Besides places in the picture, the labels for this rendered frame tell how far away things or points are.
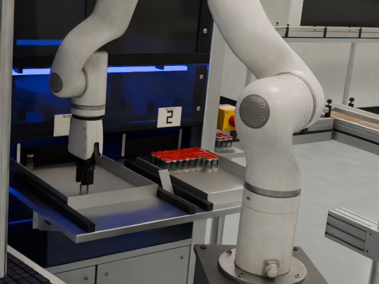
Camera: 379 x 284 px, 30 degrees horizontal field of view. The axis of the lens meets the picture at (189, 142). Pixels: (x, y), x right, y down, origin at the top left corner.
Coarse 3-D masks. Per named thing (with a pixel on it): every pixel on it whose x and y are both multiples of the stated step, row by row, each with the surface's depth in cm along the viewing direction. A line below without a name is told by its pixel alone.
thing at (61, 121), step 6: (60, 114) 191; (66, 114) 192; (54, 120) 190; (60, 120) 191; (66, 120) 192; (54, 126) 191; (60, 126) 192; (66, 126) 193; (54, 132) 191; (60, 132) 192; (66, 132) 193
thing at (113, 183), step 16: (112, 160) 201; (32, 176) 183; (48, 176) 192; (64, 176) 193; (96, 176) 196; (112, 176) 197; (128, 176) 194; (64, 192) 181; (96, 192) 183; (112, 192) 176; (128, 192) 179; (144, 192) 182; (80, 208) 171
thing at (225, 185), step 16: (224, 160) 214; (176, 176) 202; (192, 176) 204; (208, 176) 205; (224, 176) 207; (240, 176) 208; (192, 192) 185; (208, 192) 192; (224, 192) 184; (240, 192) 187
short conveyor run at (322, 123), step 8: (320, 120) 272; (328, 120) 275; (304, 128) 266; (312, 128) 270; (320, 128) 273; (328, 128) 276; (232, 136) 245; (296, 136) 266; (304, 136) 269; (312, 136) 272; (320, 136) 274; (328, 136) 277; (232, 144) 247; (240, 144) 250; (296, 144) 267
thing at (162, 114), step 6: (162, 108) 211; (168, 108) 212; (174, 108) 214; (180, 108) 215; (162, 114) 212; (168, 114) 213; (174, 114) 214; (180, 114) 216; (162, 120) 212; (168, 120) 213; (174, 120) 215; (162, 126) 213; (168, 126) 214
